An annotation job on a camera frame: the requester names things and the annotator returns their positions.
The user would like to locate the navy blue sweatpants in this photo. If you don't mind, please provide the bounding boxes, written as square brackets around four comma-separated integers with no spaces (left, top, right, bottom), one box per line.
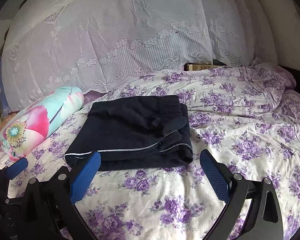
[64,95,193,171]

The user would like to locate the folded teal pink floral quilt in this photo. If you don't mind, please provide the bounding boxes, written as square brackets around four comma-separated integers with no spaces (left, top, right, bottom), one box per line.
[0,86,84,161]

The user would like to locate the blue patterned curtain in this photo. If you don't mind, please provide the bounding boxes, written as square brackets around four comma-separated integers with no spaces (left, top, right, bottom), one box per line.
[0,57,12,121]

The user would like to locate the purple floral bedspread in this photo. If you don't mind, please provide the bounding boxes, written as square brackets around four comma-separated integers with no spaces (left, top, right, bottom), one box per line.
[0,60,300,239]

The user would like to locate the white lace headboard cover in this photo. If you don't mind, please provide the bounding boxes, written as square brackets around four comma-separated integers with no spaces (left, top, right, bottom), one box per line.
[1,0,255,111]

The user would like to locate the wooden bed frame edge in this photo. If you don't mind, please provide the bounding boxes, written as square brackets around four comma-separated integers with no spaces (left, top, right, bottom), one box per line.
[183,60,225,71]

